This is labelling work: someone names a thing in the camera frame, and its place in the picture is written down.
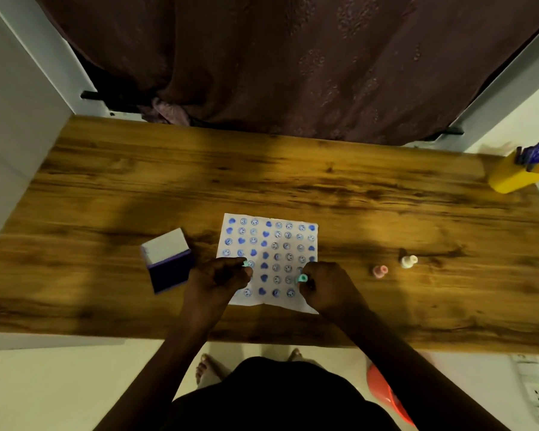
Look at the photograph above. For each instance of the person's right hand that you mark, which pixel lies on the person's right hand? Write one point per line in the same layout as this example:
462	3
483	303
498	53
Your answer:
328	289

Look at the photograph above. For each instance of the person's left hand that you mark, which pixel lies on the person's left hand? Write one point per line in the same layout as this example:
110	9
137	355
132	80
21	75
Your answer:
215	279

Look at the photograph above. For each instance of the person's right fingers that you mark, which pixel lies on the person's right fingers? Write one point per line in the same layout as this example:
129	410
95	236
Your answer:
312	282

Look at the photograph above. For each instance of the person's left fingers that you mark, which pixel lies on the person's left fingers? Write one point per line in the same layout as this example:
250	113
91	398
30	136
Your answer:
238	270

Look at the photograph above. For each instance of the teal stamp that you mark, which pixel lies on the teal stamp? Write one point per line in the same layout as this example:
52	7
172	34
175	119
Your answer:
302	278

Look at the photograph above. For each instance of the person's left forearm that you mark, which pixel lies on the person's left forearm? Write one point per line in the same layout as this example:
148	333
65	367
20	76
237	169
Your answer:
161	368

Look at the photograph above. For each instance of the person's right forearm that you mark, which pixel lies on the person's right forearm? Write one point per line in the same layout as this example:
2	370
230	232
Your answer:
413	377

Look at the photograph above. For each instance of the white paper with blue stamps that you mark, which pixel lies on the white paper with blue stamps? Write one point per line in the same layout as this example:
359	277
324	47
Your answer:
274	246

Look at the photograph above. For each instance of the pink stamp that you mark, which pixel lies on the pink stamp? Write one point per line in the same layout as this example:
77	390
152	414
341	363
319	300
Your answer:
380	271

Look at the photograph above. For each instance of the white and purple box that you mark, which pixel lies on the white and purple box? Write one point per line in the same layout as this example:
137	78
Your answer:
167	260

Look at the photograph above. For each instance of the person's right foot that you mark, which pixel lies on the person's right foot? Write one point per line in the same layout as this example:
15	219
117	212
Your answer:
298	355

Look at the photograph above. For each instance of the person's foot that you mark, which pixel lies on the person's foot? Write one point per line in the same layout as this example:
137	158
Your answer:
298	355
205	368

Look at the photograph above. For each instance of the white stamp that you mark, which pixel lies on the white stamp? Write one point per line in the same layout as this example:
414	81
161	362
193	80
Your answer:
408	261

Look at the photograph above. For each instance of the person's left foot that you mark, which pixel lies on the person's left foot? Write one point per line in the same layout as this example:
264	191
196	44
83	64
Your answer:
205	368

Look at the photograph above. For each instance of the person's black clothing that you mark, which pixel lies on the person's black clothing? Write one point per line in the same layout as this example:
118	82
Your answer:
278	394

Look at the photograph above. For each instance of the red plastic stool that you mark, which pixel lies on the red plastic stool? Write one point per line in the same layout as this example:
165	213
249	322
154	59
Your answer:
386	392

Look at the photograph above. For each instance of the maroon curtain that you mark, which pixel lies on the maroon curtain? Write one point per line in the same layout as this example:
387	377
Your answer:
305	62

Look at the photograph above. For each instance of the yellow pen holder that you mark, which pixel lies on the yellow pen holder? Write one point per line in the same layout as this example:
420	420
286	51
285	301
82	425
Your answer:
514	177

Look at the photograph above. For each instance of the white power strip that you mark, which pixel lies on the white power strip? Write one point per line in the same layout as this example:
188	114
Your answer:
536	390

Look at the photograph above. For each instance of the bunch of purple pens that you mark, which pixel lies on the bunch of purple pens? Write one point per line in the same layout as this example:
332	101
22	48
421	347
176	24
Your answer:
533	156

